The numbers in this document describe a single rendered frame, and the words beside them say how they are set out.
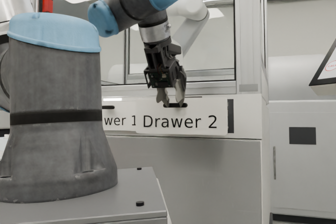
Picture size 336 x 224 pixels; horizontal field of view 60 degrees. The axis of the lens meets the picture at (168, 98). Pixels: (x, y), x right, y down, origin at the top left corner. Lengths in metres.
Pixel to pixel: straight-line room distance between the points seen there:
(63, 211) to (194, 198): 0.78
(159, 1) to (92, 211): 0.36
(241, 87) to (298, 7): 3.58
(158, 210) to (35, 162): 0.15
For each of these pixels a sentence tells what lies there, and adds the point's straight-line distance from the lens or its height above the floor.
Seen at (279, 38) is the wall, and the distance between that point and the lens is 4.36.
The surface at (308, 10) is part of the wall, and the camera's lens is 4.52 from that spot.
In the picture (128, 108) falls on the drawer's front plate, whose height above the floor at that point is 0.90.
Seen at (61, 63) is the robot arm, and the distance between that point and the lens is 0.37.
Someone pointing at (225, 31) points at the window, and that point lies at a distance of 1.05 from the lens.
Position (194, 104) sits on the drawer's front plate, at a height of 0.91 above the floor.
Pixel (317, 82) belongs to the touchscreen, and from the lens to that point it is 0.92.
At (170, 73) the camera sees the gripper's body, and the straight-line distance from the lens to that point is 0.72.
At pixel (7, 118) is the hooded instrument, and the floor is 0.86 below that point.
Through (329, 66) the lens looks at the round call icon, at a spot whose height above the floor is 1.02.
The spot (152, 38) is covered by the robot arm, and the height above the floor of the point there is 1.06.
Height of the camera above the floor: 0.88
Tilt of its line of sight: 3 degrees up
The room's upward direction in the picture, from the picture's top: straight up
